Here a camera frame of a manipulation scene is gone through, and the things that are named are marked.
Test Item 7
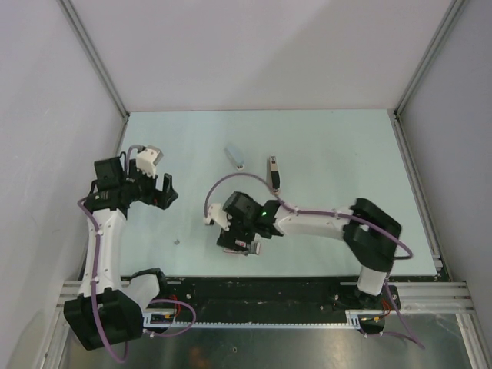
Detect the aluminium frame rail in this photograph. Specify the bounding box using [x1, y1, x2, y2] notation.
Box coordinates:
[55, 280, 473, 313]

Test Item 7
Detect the light blue staple box sleeve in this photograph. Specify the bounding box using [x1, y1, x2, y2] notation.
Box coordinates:
[224, 144, 244, 171]

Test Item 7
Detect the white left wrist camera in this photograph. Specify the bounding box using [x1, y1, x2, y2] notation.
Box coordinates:
[135, 146, 163, 179]

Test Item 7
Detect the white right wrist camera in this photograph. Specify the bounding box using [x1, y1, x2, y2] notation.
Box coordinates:
[204, 203, 231, 231]

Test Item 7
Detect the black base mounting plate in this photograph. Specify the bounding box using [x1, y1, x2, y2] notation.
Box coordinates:
[144, 277, 401, 332]

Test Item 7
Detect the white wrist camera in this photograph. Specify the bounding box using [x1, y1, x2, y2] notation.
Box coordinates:
[135, 146, 163, 179]
[204, 203, 231, 231]

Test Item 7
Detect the red white staple box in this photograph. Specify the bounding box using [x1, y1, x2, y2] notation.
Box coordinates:
[224, 240, 261, 256]

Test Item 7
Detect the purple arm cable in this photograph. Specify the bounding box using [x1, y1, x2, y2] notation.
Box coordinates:
[76, 144, 198, 364]
[203, 172, 426, 350]

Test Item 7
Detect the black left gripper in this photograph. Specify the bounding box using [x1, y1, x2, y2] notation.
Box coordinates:
[121, 159, 178, 209]

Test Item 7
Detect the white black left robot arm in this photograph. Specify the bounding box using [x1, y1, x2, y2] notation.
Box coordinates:
[63, 154, 178, 351]

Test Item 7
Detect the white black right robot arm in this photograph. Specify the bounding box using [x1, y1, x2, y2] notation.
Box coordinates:
[206, 191, 402, 308]

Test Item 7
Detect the grey slotted cable duct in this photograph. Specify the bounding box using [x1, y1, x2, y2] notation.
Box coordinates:
[68, 309, 362, 331]

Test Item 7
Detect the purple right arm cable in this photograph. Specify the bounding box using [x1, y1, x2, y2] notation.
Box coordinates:
[203, 172, 426, 350]

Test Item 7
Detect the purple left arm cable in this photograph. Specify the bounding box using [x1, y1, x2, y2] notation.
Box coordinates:
[76, 144, 198, 364]

